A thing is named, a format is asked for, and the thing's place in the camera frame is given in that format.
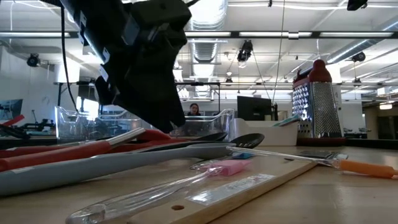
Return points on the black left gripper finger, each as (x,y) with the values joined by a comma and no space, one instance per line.
(146,93)
(175,93)

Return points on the red slotted silicone turner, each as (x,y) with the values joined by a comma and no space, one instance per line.
(140,146)

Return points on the steel kitchen tongs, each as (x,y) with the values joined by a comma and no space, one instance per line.
(87,143)

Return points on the black slotted nylon spoon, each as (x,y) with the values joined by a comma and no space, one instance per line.
(248,140)

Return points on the grey silicone spoon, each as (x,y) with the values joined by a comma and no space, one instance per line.
(93,168)

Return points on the red spoon steel neck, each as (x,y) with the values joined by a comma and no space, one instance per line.
(62,154)

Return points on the multicolour striped utensil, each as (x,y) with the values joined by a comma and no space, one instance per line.
(287,120)

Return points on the orange small block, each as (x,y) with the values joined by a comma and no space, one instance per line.
(367,168)

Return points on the person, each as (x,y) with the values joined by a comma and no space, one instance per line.
(194,109)

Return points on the black metal rack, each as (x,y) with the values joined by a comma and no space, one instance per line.
(199,84)

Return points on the overhead light bar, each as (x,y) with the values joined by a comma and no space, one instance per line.
(342,34)

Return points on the clear plastic bin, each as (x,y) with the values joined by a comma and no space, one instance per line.
(77,127)
(211,124)

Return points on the black ceiling spotlight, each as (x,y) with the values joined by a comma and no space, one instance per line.
(359,56)
(33,60)

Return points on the black computer monitor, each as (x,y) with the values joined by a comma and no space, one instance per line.
(253,109)

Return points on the white plastic bin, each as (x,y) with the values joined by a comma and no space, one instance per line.
(267,135)

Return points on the metal box grater red trim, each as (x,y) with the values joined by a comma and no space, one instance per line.
(325,109)

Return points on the silver ventilation duct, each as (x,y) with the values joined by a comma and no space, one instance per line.
(205,51)

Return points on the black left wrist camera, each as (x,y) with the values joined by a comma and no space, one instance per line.
(161,15)

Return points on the black hanging overhead camera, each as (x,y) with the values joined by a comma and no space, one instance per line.
(245,49)

